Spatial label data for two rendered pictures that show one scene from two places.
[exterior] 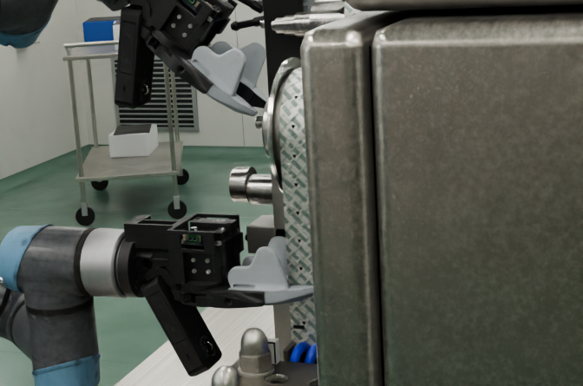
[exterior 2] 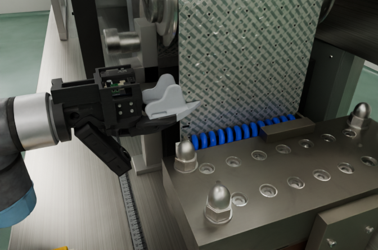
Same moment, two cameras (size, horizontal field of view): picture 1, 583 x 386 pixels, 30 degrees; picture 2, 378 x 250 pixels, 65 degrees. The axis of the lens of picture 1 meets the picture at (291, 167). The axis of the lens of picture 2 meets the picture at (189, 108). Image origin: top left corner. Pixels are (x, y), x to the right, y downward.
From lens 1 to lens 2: 0.80 m
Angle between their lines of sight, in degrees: 41
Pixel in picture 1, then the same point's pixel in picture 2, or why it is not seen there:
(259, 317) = not seen: hidden behind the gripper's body
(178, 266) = (111, 113)
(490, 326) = not seen: outside the picture
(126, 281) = (65, 134)
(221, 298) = (151, 127)
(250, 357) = (189, 162)
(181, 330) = (112, 153)
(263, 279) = (171, 106)
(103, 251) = (37, 117)
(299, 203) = (190, 50)
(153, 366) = (35, 158)
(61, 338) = (8, 189)
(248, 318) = not seen: hidden behind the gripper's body
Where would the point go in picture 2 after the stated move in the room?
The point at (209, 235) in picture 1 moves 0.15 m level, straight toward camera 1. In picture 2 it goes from (136, 86) to (224, 134)
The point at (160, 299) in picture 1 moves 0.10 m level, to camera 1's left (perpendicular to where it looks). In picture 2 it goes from (93, 138) to (17, 169)
